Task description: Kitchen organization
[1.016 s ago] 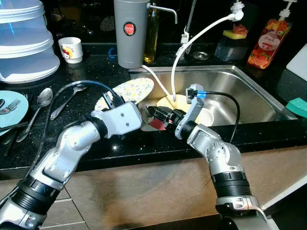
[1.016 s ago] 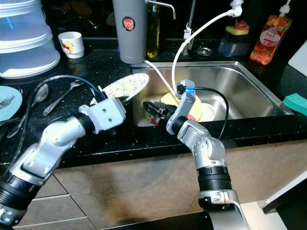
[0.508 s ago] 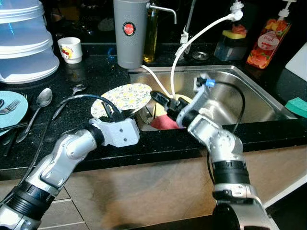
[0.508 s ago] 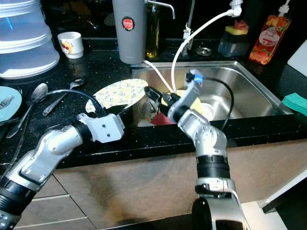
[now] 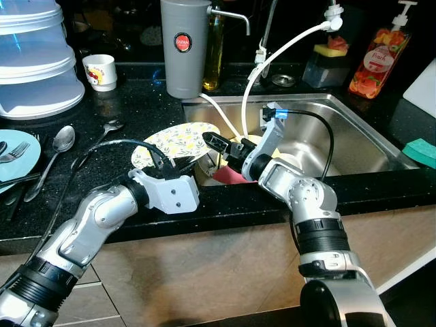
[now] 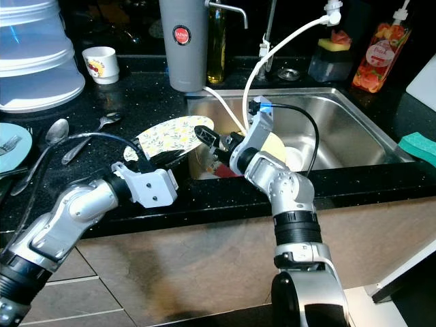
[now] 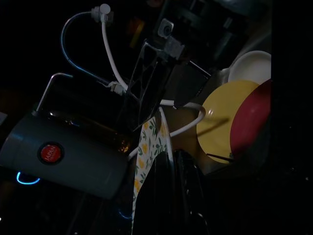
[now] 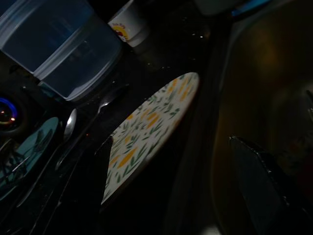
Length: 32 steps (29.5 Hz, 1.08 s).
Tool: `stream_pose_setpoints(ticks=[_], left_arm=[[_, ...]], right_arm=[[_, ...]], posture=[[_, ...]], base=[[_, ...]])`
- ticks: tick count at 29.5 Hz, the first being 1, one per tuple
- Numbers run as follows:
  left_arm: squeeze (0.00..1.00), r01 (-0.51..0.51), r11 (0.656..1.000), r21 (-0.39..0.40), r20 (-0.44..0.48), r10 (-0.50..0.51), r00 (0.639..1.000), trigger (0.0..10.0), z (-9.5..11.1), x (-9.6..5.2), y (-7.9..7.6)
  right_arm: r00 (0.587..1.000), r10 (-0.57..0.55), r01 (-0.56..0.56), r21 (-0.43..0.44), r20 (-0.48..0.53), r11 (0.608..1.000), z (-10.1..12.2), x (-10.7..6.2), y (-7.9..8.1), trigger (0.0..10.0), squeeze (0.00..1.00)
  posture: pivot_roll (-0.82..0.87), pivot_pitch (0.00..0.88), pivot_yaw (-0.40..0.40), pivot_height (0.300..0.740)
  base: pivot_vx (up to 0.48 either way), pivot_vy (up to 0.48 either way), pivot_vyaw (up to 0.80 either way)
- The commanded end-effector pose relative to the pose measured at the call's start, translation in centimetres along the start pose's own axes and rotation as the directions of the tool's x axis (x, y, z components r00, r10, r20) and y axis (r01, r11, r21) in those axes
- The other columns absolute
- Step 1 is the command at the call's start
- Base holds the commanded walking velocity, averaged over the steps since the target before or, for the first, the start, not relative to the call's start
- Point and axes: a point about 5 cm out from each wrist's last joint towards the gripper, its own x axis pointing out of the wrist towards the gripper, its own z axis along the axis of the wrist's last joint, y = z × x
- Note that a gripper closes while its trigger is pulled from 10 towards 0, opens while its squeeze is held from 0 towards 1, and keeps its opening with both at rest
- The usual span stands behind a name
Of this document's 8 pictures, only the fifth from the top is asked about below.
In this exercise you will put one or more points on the lemon patterned plate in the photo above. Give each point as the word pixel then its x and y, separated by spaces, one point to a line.
pixel 177 136

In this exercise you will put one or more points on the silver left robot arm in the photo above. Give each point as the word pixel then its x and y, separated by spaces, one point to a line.
pixel 88 225

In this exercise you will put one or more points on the beige kitchen counter cabinet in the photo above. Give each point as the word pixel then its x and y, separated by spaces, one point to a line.
pixel 204 272

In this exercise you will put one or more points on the chrome kitchen faucet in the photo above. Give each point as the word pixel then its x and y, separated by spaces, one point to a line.
pixel 271 20

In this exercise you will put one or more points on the pink plate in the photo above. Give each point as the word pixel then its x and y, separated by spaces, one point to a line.
pixel 231 177

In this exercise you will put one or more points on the pale yellow plate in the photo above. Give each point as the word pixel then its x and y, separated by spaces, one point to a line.
pixel 245 139

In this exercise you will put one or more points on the small steel spoon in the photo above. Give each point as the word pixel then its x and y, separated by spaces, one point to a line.
pixel 112 126

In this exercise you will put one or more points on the amber oil bottle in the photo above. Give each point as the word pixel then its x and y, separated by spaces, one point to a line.
pixel 214 61

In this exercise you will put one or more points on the grey water filter canister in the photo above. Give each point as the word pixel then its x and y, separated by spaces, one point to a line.
pixel 184 68

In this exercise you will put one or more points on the round chrome counter cap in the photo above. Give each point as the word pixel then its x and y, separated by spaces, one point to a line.
pixel 283 80

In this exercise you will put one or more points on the stainless steel sink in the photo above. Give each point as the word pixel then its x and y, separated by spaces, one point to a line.
pixel 354 136

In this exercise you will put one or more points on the grey soap pump box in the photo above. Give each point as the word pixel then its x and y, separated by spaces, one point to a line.
pixel 320 71

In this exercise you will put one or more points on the large steel spoon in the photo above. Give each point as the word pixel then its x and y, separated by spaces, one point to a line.
pixel 63 138

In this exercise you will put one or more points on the white cartoon print cup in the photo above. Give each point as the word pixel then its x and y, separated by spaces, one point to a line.
pixel 101 75

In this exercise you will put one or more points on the yellow and pink sponge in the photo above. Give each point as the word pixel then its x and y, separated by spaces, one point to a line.
pixel 327 49

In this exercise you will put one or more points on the teal plate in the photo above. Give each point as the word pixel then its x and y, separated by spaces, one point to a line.
pixel 20 170

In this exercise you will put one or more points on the peach dish soap bottle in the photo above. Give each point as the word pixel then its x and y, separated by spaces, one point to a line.
pixel 375 68

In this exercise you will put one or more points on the steel fork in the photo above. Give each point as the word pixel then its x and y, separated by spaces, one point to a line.
pixel 17 151

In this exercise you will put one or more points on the clear tiered food container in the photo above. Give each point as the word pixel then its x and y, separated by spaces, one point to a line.
pixel 34 82

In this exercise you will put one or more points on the green wavy sponge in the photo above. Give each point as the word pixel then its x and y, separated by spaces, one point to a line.
pixel 422 151

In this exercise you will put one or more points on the white cutting board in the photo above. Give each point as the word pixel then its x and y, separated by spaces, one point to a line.
pixel 424 88

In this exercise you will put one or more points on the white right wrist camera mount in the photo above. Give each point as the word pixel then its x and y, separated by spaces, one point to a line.
pixel 271 136

